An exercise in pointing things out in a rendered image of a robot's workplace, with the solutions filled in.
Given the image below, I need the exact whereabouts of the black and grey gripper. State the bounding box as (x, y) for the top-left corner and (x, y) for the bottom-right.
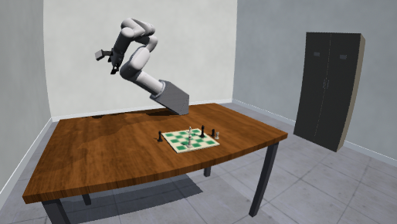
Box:
(108, 48), (124, 75)

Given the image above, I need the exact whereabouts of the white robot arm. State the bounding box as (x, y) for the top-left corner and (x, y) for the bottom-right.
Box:
(95, 18), (165, 98)

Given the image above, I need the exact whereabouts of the white chess king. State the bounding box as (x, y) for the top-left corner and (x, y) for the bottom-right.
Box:
(187, 134), (192, 148)

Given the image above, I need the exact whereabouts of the green and white chessboard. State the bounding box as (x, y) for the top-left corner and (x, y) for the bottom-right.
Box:
(161, 128), (220, 154)

